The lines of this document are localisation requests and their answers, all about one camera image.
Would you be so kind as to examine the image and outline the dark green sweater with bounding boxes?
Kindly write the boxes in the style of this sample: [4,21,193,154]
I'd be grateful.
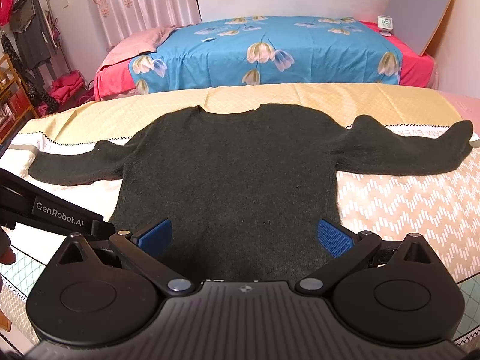
[28,103,474,282]

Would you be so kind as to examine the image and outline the pink patterned curtain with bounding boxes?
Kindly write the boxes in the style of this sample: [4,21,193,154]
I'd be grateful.
[84,0,203,50]

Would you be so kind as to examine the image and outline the red hanging garment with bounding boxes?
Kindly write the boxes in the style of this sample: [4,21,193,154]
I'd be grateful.
[0,0,15,27]

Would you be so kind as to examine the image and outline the wooden shelf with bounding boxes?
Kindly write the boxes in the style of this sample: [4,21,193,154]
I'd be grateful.
[0,52,40,144]

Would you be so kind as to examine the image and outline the grey hanging clothes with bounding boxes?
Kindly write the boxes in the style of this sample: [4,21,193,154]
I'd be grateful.
[9,0,58,80]

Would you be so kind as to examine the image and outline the small digital clock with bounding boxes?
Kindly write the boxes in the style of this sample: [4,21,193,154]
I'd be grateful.
[376,15,394,37]

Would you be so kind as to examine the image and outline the red bed sheet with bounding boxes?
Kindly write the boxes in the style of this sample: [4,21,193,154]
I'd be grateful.
[94,20,439,102]

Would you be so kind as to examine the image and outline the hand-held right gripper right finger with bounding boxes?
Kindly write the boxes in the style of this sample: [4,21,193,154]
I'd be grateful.
[295,217,441,297]

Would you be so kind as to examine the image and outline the person's left hand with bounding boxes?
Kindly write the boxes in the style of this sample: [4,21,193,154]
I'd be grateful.
[0,228,17,265]

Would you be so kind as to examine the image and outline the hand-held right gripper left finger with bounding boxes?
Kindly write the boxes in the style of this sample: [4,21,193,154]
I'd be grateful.
[49,217,196,296]

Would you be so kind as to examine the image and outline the yellow teal patterned quilt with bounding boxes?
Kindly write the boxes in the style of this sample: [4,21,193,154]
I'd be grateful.
[0,82,480,349]

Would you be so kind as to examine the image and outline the blue floral bed sheet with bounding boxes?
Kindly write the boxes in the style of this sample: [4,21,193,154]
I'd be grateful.
[128,16,404,95]

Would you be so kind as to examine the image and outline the pink blanket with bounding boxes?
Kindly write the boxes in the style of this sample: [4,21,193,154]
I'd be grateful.
[95,26,178,74]

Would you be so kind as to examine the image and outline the grey board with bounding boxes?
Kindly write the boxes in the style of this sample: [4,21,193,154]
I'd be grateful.
[384,0,461,57]

